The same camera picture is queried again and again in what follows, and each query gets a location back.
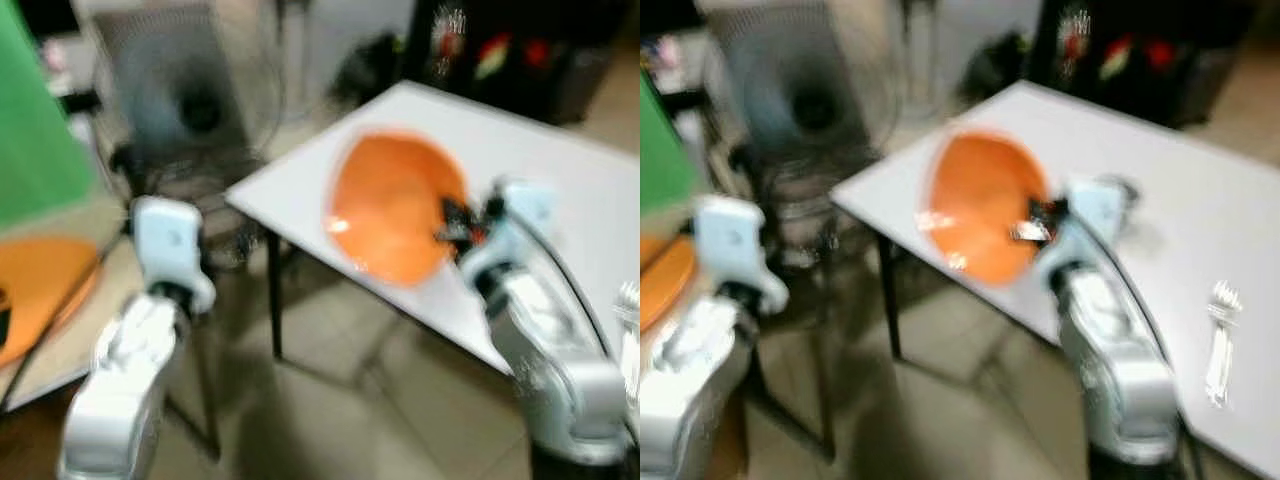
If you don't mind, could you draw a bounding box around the orange round plate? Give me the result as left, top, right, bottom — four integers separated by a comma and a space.
325, 128, 471, 288
0, 234, 103, 369
640, 235, 699, 333
920, 128, 1053, 288

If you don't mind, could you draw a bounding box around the white rectangular table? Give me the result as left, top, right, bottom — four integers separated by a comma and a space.
225, 80, 641, 379
830, 80, 1280, 480

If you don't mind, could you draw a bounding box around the black bag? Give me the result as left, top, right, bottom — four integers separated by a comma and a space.
955, 30, 1033, 103
333, 32, 405, 105

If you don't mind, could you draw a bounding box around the black cabinet with stickers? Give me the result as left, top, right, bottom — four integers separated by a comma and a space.
1028, 0, 1263, 129
398, 0, 626, 127

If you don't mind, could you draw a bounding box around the clear plastic fork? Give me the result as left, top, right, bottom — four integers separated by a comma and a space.
1203, 280, 1244, 409
613, 280, 641, 403

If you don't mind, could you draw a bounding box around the green screen cloth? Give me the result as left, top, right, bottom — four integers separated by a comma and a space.
640, 68, 703, 213
0, 0, 101, 231

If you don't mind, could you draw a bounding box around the black standing fan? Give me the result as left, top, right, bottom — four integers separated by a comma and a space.
95, 5, 291, 273
712, 5, 906, 273

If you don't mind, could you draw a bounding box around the beige side table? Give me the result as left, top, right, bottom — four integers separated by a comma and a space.
0, 198, 223, 461

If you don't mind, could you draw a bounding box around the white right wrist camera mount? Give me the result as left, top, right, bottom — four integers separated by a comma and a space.
458, 178, 557, 291
1034, 174, 1139, 291

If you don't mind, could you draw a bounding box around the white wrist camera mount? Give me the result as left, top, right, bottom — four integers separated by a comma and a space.
1034, 174, 1139, 291
692, 194, 792, 317
458, 178, 557, 291
128, 195, 217, 314

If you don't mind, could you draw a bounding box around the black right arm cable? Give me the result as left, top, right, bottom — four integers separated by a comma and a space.
1098, 232, 1173, 363
518, 212, 613, 363

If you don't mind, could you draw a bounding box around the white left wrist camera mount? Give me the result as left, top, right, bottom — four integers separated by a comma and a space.
692, 194, 792, 317
128, 195, 217, 314

